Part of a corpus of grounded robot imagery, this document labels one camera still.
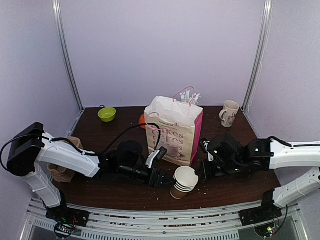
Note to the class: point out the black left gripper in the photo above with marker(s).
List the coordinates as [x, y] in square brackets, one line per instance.
[158, 181]

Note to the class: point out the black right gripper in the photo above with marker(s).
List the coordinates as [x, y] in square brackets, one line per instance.
[205, 170]

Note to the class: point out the stack of brown paper cups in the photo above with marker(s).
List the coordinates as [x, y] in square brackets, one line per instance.
[185, 181]

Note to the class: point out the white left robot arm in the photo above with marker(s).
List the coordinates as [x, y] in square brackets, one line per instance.
[33, 145]

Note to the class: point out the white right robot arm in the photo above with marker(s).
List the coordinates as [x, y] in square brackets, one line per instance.
[264, 154]

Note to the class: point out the white ceramic mug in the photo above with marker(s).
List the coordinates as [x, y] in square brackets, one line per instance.
[228, 114]

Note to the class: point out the paper cakes bag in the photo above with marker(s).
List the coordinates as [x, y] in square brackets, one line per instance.
[176, 126]

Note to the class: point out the orange plastic bowl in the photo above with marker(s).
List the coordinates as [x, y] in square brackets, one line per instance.
[142, 121]

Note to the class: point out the white stirrers in holder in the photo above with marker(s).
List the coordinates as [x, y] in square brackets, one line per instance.
[190, 98]

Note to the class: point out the green plastic bowl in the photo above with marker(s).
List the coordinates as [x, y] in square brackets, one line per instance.
[107, 114]

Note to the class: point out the cardboard cup carrier stack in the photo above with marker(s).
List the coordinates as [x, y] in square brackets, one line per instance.
[61, 174]

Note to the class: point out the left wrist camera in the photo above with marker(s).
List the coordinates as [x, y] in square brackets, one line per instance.
[155, 156]

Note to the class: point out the right aluminium frame post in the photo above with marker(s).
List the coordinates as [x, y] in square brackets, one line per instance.
[261, 45]

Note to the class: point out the aluminium frame post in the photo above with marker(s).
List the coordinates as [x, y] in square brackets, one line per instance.
[65, 53]
[261, 45]

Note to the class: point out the left aluminium frame post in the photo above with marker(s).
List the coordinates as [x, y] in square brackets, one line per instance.
[65, 53]

